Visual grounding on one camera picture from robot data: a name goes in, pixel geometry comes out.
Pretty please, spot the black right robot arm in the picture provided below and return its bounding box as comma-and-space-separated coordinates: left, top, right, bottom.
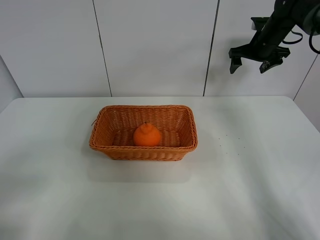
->
228, 0, 320, 74

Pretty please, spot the orange woven wicker basket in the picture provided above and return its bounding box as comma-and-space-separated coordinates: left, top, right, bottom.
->
89, 105, 198, 161

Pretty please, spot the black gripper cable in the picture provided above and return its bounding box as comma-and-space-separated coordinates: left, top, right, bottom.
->
282, 9, 320, 54

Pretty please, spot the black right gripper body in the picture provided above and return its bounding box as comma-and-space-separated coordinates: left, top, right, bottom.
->
229, 10, 291, 61

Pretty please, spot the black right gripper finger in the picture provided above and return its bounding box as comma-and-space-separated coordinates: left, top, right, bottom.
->
229, 57, 242, 74
259, 58, 283, 74

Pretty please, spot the orange with knobbed top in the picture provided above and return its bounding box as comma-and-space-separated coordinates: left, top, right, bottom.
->
133, 122, 162, 147

